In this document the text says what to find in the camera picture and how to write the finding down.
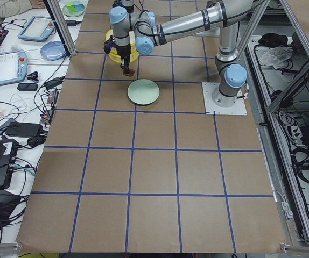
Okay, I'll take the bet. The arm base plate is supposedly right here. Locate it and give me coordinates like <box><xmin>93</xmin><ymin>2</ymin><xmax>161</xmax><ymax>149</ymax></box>
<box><xmin>194</xmin><ymin>27</ymin><xmax>220</xmax><ymax>38</ymax></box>
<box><xmin>202</xmin><ymin>82</ymin><xmax>247</xmax><ymax>116</ymax></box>

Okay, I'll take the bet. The far teach pendant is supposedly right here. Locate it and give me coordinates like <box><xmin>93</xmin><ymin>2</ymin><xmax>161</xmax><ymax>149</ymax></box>
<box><xmin>18</xmin><ymin>16</ymin><xmax>55</xmax><ymax>42</ymax></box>

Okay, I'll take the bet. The teach pendant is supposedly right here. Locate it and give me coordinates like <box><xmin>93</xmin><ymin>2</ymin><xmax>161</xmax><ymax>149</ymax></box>
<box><xmin>18</xmin><ymin>16</ymin><xmax>55</xmax><ymax>42</ymax></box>
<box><xmin>0</xmin><ymin>51</ymin><xmax>27</xmax><ymax>86</ymax></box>

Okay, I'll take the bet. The aluminium frame post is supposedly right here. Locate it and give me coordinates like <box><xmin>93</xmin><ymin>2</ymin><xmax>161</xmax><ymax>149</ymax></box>
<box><xmin>44</xmin><ymin>0</ymin><xmax>76</xmax><ymax>58</ymax></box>

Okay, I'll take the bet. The white crumpled cloth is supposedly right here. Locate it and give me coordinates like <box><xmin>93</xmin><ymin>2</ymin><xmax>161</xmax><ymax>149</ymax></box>
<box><xmin>259</xmin><ymin>46</ymin><xmax>293</xmax><ymax>69</ymax></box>

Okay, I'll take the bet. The black power adapter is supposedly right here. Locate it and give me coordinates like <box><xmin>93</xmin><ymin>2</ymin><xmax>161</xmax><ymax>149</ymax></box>
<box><xmin>66</xmin><ymin>20</ymin><xmax>80</xmax><ymax>27</ymax></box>

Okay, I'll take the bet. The near teach pendant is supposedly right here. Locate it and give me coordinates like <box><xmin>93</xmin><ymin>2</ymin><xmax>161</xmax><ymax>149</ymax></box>
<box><xmin>0</xmin><ymin>51</ymin><xmax>27</xmax><ymax>86</ymax></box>

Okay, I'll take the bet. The light green plate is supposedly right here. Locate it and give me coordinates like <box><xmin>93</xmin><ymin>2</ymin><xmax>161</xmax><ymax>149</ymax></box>
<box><xmin>127</xmin><ymin>79</ymin><xmax>160</xmax><ymax>105</ymax></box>

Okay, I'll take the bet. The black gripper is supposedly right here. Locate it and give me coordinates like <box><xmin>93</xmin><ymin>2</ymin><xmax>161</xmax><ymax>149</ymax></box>
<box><xmin>116</xmin><ymin>44</ymin><xmax>131</xmax><ymax>71</ymax></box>

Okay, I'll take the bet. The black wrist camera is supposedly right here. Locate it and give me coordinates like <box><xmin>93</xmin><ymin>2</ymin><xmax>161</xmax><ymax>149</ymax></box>
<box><xmin>103</xmin><ymin>36</ymin><xmax>116</xmax><ymax>54</ymax></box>

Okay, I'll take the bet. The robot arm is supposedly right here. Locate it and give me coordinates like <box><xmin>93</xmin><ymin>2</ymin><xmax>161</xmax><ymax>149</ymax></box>
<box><xmin>104</xmin><ymin>1</ymin><xmax>253</xmax><ymax>107</ymax></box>
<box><xmin>113</xmin><ymin>0</ymin><xmax>134</xmax><ymax>13</ymax></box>

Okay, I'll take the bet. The green bowl with sponges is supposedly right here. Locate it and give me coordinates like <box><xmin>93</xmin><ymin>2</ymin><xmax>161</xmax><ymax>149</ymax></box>
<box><xmin>62</xmin><ymin>1</ymin><xmax>86</xmax><ymax>17</ymax></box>

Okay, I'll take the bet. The blue plate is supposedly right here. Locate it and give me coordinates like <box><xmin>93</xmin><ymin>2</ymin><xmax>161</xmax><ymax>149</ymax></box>
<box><xmin>40</xmin><ymin>41</ymin><xmax>66</xmax><ymax>61</ymax></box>

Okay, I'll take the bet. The brown bun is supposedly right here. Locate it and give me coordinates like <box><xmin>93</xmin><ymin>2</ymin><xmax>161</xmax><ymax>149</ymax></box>
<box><xmin>123</xmin><ymin>69</ymin><xmax>135</xmax><ymax>77</ymax></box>

